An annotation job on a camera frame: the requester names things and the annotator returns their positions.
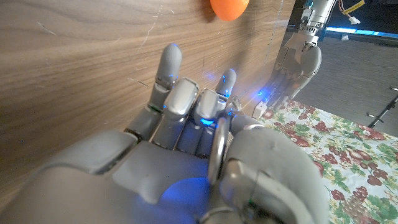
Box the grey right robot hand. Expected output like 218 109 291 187
0 42 331 224

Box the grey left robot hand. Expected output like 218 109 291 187
266 30 323 110

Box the metal mesh sieve black handle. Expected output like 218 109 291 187
207 95 243 185

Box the white power strip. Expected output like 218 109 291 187
252 101 268 120

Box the orange fruit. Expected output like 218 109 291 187
210 0 250 22

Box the black tripod stand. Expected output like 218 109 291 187
366 86 398 129

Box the floral fruit print backdrop cloth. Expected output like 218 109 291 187
260 99 398 224

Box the small white wire connector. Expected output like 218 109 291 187
338 0 366 26

